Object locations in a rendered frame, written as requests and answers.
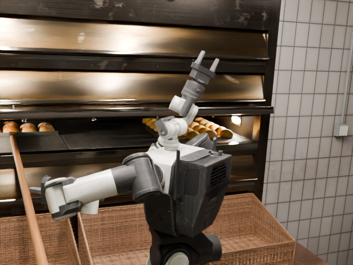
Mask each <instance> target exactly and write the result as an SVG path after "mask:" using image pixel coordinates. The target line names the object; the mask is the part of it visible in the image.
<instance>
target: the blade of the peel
mask: <svg viewBox="0 0 353 265"><path fill-rule="evenodd" d="M49 124H51V123H49ZM21 125H23V124H18V127H19V130H20V127H21ZM34 125H35V126H36V128H37V126H38V125H39V124H34ZM0 126H1V131H2V125H0ZM52 127H53V128H54V130H55V131H29V132H15V136H16V137H24V136H51V135H58V130H57V129H56V128H55V127H54V126H53V125H52ZM0 137H9V133H8V132H3V131H2V132H0Z"/></svg>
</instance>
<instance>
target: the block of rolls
mask: <svg viewBox="0 0 353 265"><path fill-rule="evenodd" d="M156 121H157V119H154V118H144V119H143V120H142V122H143V123H144V124H146V125H147V126H150V128H151V129H154V131H158V130H157V128H156V126H155V124H154V122H156ZM201 133H207V134H208V136H209V138H210V139H213V138H214V137H217V136H218V135H219V136H220V137H221V138H232V137H233V132H232V131H231V130H229V129H226V128H224V127H220V126H219V125H217V124H215V123H213V122H209V121H208V120H206V119H204V118H201V117H195V118H194V119H193V121H192V123H191V124H190V126H189V127H188V129H187V132H186V133H185V134H184V135H182V136H184V137H186V138H187V139H188V140H191V139H192V138H194V137H195V136H197V135H199V134H201ZM182 136H178V140H180V139H182Z"/></svg>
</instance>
